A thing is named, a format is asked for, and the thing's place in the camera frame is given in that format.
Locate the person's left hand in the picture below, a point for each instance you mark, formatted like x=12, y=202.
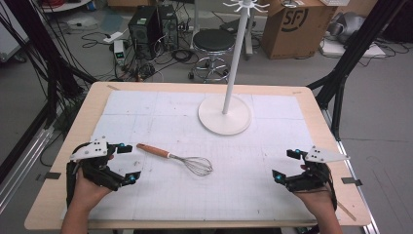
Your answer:
x=86, y=192

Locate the aluminium rail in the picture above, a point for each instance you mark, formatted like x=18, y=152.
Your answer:
x=22, y=165
x=369, y=211

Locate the white power strip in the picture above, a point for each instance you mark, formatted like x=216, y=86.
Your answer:
x=113, y=37

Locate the black round stool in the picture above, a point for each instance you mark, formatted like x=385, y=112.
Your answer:
x=212, y=39

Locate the black metal frame stand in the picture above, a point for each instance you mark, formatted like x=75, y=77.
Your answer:
x=357, y=45
x=48, y=48

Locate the person's right hand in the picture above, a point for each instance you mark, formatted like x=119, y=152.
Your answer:
x=316, y=201

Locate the brown cardboard box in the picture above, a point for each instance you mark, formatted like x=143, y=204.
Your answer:
x=292, y=40

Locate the large black computer tower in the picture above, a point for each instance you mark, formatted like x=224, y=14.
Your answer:
x=144, y=31

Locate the white hook stand rack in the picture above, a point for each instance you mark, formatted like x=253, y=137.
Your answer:
x=224, y=118

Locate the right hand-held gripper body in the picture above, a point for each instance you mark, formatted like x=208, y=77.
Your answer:
x=319, y=155

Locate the white flat board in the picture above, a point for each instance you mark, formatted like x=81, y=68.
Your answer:
x=337, y=48

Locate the grey machine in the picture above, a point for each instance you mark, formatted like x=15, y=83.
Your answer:
x=347, y=26

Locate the thin wooden stick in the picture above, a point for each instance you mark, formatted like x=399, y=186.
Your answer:
x=346, y=211

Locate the small device with green display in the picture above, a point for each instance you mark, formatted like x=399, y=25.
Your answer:
x=119, y=48

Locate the slim black computer tower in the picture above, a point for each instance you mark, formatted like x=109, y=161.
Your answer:
x=169, y=29

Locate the white grid paper mat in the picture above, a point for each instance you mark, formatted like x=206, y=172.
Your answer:
x=195, y=201

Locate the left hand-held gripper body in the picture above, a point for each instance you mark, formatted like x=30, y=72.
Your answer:
x=94, y=150

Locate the black tape strip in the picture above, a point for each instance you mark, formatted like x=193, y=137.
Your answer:
x=52, y=175
x=351, y=181

